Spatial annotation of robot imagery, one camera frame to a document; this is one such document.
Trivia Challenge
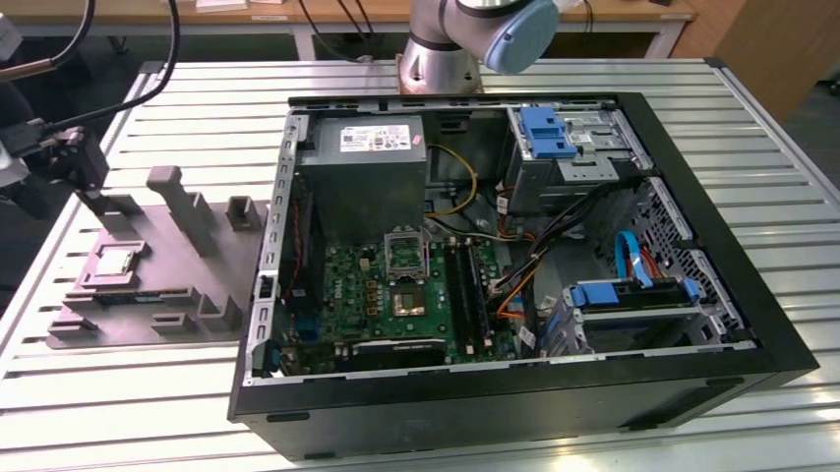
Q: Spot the grey parts rack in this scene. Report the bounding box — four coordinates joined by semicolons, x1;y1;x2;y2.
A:
43;164;272;351

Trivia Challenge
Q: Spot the black cable brown sleeve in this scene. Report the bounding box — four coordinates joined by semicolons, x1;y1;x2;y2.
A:
0;0;99;84

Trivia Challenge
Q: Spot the black camera cable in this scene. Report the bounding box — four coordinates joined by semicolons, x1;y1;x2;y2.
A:
45;0;185;133

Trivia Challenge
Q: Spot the orange wire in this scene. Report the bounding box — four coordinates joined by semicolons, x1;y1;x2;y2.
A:
496;289;528;326

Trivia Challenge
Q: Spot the blue plastic drive carrier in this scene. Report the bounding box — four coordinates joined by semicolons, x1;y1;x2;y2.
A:
516;105;581;160

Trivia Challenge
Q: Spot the grey power supply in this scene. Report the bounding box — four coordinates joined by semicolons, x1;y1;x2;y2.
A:
298;113;432;247

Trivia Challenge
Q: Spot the black RAM slot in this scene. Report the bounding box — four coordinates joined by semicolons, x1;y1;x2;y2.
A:
457;240;492;349

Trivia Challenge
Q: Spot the silver CPU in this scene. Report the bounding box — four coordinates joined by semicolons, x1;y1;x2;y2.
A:
91;245;141;276

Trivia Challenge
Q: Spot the hard disk in blue carrier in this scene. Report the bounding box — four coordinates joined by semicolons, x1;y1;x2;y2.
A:
567;277;703;311

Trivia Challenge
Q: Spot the blue-edged RAM stick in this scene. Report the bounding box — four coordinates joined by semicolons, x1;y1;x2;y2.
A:
467;239;499;346

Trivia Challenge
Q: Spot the blue data wire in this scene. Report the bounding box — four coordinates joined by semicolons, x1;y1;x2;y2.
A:
613;229;659;292

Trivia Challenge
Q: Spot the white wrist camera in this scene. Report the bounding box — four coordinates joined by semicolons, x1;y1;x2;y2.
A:
0;122;49;191

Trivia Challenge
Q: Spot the green RAM stick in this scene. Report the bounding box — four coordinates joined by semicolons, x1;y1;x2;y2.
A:
91;289;193;304

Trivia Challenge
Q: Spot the black case fan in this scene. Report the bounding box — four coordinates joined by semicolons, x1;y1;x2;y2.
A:
278;171;328;316

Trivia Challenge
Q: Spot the green motherboard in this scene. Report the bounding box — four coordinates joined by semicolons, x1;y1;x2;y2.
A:
272;234;524;378

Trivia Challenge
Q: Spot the black cable bundle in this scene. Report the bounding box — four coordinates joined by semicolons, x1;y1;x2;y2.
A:
489;174;658;296

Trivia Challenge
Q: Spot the wooden cabinet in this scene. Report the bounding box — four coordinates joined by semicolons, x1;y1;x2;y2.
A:
670;0;840;124

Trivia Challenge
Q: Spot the blue port connector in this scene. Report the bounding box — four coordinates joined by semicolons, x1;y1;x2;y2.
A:
293;317;325;344

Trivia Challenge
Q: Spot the graphics card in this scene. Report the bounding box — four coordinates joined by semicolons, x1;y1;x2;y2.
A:
333;336;449;374

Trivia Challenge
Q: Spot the wooden desk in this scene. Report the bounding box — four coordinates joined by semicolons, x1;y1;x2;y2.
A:
0;0;699;61

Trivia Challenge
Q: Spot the black white wire bundle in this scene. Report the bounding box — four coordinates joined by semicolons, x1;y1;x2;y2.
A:
423;214;548;246

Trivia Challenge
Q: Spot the red data wire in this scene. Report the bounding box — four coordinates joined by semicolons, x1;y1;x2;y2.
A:
640;244;666;285

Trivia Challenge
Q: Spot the red black twisted wire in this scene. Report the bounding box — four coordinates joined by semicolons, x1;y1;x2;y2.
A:
280;199;312;300

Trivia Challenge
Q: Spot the yellow wire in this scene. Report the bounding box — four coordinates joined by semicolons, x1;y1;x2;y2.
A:
423;144;481;217

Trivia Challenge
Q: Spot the small white box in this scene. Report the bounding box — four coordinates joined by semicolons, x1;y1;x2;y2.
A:
193;0;252;14

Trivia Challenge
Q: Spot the blue card latch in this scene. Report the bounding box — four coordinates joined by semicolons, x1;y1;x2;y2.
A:
252;340;285;379

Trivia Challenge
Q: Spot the black PC case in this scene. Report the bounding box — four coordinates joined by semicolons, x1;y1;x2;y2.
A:
226;90;822;463

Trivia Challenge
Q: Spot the thin cable clear plug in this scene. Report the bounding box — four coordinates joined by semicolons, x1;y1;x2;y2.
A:
296;0;377;64

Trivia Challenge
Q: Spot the metal drive cage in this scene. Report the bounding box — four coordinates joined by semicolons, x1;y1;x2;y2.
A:
504;104;656;213

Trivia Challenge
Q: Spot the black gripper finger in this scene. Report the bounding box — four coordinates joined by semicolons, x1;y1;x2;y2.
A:
65;140;111;217
13;179;71;222

